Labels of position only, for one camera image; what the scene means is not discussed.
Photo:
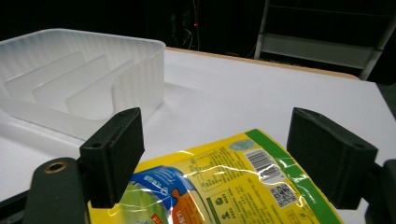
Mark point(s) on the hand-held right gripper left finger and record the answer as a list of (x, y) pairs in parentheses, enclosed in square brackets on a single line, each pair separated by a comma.
[(115, 161)]

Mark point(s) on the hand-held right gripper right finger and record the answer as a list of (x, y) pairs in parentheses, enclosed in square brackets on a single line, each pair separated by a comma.
[(330, 161)]

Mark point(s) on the translucent white plastic organizer bin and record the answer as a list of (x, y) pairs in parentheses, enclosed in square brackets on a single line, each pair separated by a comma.
[(77, 81)]

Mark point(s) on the yellow seasoning packet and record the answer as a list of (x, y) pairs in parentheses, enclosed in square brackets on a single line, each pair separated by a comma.
[(230, 183)]

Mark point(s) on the grey metal shelf rack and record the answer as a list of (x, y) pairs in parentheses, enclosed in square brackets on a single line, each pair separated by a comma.
[(320, 46)]

